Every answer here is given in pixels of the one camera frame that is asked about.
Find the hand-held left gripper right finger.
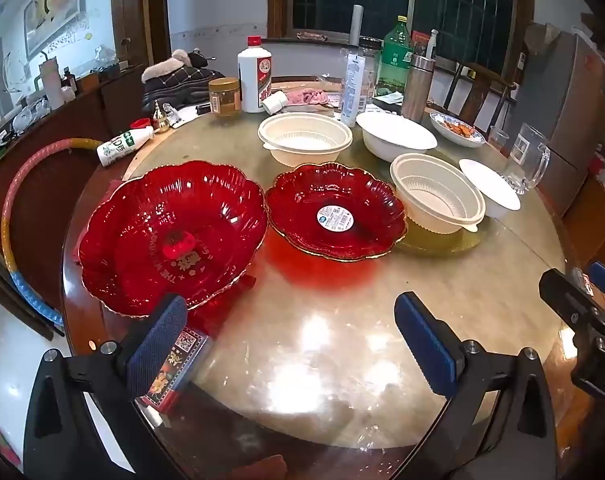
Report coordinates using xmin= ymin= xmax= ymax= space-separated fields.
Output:
xmin=393 ymin=291 xmax=558 ymax=480

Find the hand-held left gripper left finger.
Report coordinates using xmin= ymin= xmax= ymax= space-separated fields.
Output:
xmin=23 ymin=292 xmax=190 ymax=480

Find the large red flower-shaped bowl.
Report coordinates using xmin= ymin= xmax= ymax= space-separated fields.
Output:
xmin=77 ymin=160 xmax=269 ymax=318

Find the cream plastic bowl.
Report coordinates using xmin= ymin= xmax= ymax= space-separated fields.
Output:
xmin=389 ymin=152 xmax=487 ymax=235
xmin=257 ymin=112 xmax=354 ymax=168

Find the small red flower-shaped plate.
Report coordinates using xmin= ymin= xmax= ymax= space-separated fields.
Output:
xmin=265 ymin=162 xmax=409 ymax=261

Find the large white foam bowl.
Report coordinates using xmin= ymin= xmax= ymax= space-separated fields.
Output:
xmin=355 ymin=110 xmax=439 ymax=163

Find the red playing card box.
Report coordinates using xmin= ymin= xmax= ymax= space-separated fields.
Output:
xmin=135 ymin=327 xmax=210 ymax=413

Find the yellow round mat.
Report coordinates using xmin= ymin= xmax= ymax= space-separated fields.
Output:
xmin=397 ymin=220 xmax=483 ymax=257

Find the small white foam bowl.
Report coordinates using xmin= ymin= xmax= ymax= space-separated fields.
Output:
xmin=458 ymin=158 xmax=522 ymax=220

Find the glass mug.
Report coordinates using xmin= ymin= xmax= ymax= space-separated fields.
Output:
xmin=499 ymin=123 xmax=553 ymax=196

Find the small drinking glass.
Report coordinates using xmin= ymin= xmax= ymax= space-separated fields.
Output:
xmin=488 ymin=125 xmax=511 ymax=153

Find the grey refrigerator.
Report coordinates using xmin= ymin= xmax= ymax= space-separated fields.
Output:
xmin=502 ymin=22 xmax=605 ymax=216

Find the orange fried food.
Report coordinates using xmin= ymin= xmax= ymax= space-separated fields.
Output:
xmin=442 ymin=117 xmax=475 ymax=139

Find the white yogurt bottle green label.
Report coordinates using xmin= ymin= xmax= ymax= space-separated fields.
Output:
xmin=96 ymin=126 xmax=156 ymax=167

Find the blue patterned plate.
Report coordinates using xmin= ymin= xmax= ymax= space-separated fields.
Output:
xmin=429 ymin=112 xmax=487 ymax=148

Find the multicoloured hula hoop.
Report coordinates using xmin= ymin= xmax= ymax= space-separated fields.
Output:
xmin=1 ymin=136 xmax=103 ymax=326

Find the wooden chair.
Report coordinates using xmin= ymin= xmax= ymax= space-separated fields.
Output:
xmin=442 ymin=60 xmax=518 ymax=126

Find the gold ornament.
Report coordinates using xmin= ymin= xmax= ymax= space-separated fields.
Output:
xmin=152 ymin=100 xmax=170 ymax=133

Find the white paper sheet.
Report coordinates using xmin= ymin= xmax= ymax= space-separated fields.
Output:
xmin=170 ymin=105 xmax=213 ymax=128

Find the dark wooden sideboard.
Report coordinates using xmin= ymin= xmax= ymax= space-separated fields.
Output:
xmin=0 ymin=62 xmax=148 ymax=311

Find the steel thermos flask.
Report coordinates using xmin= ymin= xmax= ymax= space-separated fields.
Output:
xmin=401 ymin=52 xmax=435 ymax=123

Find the peanut butter jar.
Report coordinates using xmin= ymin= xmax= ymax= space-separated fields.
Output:
xmin=208 ymin=77 xmax=243 ymax=118

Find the black fur-lined boot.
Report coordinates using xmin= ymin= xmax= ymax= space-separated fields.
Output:
xmin=171 ymin=48 xmax=210 ymax=68
xmin=141 ymin=57 xmax=227 ymax=111

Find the clear plastic bag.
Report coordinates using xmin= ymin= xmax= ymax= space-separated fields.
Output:
xmin=12 ymin=97 xmax=50 ymax=128

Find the small white bottle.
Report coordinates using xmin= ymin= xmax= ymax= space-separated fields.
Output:
xmin=261 ymin=92 xmax=288 ymax=115

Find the pink cloth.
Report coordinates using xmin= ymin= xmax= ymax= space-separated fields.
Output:
xmin=285 ymin=87 xmax=330 ymax=107

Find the white tumbler with straw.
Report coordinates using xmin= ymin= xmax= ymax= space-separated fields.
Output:
xmin=35 ymin=52 xmax=66 ymax=111

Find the green plastic bottle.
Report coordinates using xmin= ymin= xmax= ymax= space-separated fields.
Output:
xmin=377 ymin=15 xmax=414 ymax=98

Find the white liquor bottle red cap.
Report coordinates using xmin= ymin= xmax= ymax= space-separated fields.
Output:
xmin=237 ymin=35 xmax=274 ymax=114

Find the clear jar black lid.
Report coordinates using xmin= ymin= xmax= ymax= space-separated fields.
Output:
xmin=357 ymin=36 xmax=383 ymax=106

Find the white paper roll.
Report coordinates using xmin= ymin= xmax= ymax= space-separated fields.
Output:
xmin=349 ymin=4 xmax=365 ymax=46

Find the wooden door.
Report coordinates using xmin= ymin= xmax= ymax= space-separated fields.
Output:
xmin=110 ymin=0 xmax=170 ymax=68

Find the framed fish painting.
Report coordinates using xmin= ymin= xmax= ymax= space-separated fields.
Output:
xmin=22 ymin=0 xmax=88 ymax=58

